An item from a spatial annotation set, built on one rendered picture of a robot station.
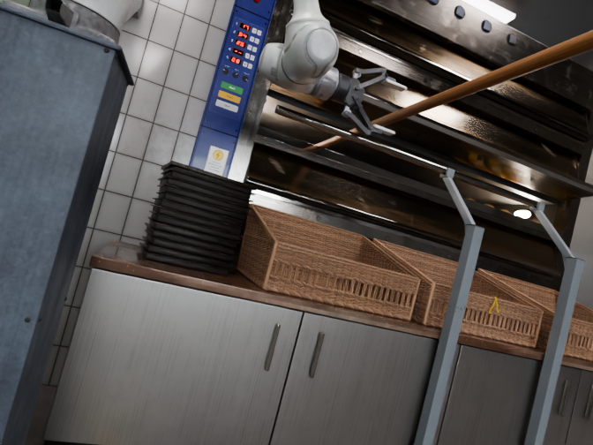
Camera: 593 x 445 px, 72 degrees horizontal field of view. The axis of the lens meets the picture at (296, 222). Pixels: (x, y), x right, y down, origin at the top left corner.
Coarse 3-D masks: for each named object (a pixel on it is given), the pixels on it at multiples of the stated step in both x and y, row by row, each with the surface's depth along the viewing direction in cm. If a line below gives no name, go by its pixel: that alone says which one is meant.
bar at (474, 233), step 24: (312, 120) 141; (360, 144) 149; (384, 144) 151; (432, 168) 157; (456, 192) 151; (504, 192) 168; (480, 240) 137; (576, 264) 151; (456, 288) 137; (576, 288) 152; (456, 312) 135; (456, 336) 136; (552, 336) 152; (552, 360) 150; (432, 384) 136; (552, 384) 150; (432, 408) 134; (432, 432) 134; (528, 432) 152
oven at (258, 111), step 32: (288, 0) 175; (384, 64) 190; (416, 64) 204; (256, 96) 172; (288, 96) 186; (480, 96) 208; (256, 128) 173; (288, 128) 227; (352, 128) 197; (544, 128) 222; (320, 160) 182; (384, 160) 241; (448, 160) 214; (576, 160) 233; (256, 192) 173; (416, 192) 198; (480, 192) 259; (352, 224) 188; (512, 224) 218; (448, 256) 205; (480, 256) 211
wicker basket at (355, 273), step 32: (256, 224) 152; (288, 224) 174; (320, 224) 180; (256, 256) 141; (288, 256) 127; (320, 256) 130; (352, 256) 182; (384, 256) 166; (288, 288) 127; (320, 288) 131; (352, 288) 135; (416, 288) 143
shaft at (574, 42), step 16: (592, 32) 65; (560, 48) 71; (576, 48) 68; (592, 48) 66; (512, 64) 81; (528, 64) 77; (544, 64) 75; (480, 80) 89; (496, 80) 85; (432, 96) 105; (448, 96) 99; (464, 96) 96; (400, 112) 120; (416, 112) 113; (320, 144) 182
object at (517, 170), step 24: (312, 96) 177; (360, 120) 190; (408, 120) 180; (432, 144) 198; (456, 144) 193; (480, 144) 191; (480, 168) 214; (504, 168) 207; (528, 168) 202; (552, 192) 226; (576, 192) 219
